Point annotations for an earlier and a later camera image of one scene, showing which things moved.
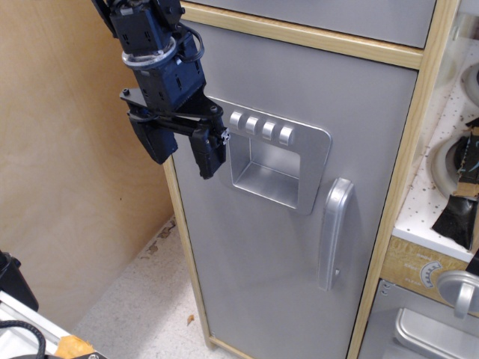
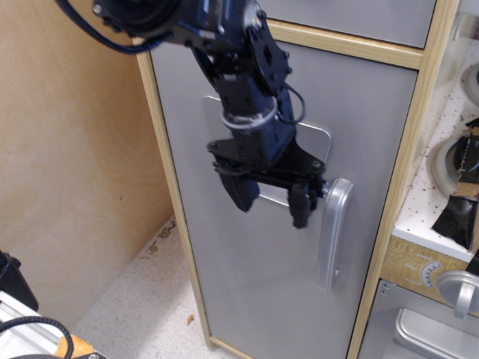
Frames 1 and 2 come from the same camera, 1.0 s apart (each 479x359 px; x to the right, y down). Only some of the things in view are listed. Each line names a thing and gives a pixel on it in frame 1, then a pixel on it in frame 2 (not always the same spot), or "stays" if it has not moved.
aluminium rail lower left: [17, 341] stays
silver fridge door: [284, 238] stays
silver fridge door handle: [328, 262] stays
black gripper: [175, 92] to [271, 152]
